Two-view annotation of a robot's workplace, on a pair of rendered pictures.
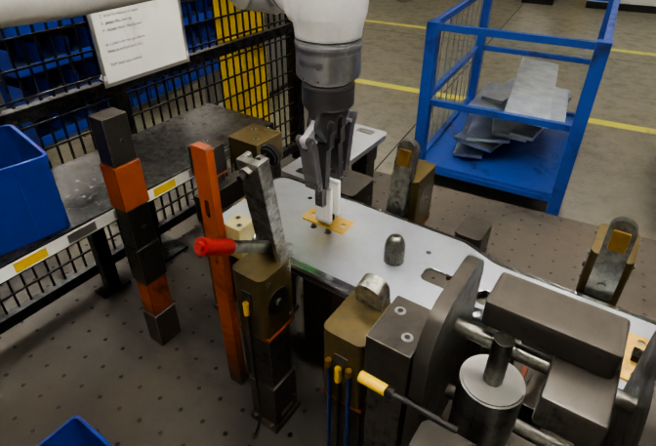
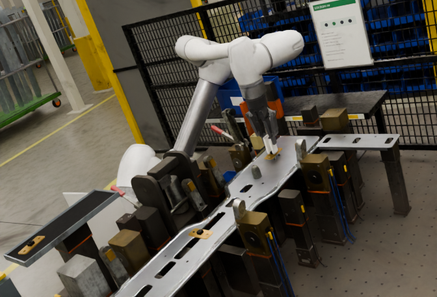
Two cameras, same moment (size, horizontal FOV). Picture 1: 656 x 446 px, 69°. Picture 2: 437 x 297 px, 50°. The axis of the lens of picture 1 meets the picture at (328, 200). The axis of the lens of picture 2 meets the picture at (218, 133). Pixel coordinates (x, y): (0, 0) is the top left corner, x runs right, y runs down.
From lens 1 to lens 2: 183 cm
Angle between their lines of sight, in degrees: 87
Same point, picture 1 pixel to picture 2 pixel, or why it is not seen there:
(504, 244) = (422, 283)
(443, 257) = (259, 187)
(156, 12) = (352, 39)
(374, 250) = (263, 171)
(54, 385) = not seen: hidden behind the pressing
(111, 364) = not seen: hidden behind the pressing
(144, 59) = (344, 60)
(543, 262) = not seen: outside the picture
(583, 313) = (158, 167)
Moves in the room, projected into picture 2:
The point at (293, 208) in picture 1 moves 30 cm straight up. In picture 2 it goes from (292, 147) to (271, 76)
